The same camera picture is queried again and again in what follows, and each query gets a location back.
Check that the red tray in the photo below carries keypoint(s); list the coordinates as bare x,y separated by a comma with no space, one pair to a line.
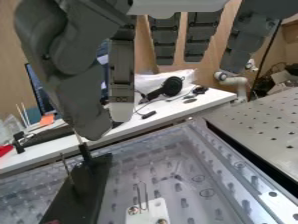
4,150

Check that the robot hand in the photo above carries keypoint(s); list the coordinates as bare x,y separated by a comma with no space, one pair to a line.
74,50

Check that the white plastic bag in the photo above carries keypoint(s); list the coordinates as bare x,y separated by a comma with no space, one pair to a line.
150,80

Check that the orange card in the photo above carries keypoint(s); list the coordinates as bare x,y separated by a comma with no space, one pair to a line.
46,120

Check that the thin metal rod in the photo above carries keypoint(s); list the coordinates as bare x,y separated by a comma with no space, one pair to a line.
66,170

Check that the black headphones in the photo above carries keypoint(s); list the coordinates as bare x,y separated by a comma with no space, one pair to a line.
173,86

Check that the clear box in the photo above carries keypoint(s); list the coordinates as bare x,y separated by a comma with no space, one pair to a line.
199,160

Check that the white desk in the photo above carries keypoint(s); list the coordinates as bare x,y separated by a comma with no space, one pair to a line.
177,110

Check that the small white jointed device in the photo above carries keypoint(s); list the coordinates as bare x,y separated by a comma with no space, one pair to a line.
234,81

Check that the computer screen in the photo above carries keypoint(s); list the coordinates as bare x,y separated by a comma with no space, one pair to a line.
40,96

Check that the black plate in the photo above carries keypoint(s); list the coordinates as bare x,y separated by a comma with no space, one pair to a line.
79,203

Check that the thin stick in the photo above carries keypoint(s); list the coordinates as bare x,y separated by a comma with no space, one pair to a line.
85,153

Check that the flat white block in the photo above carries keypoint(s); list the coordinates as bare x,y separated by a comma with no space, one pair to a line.
150,213

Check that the small black object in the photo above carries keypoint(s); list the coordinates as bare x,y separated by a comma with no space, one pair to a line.
18,141

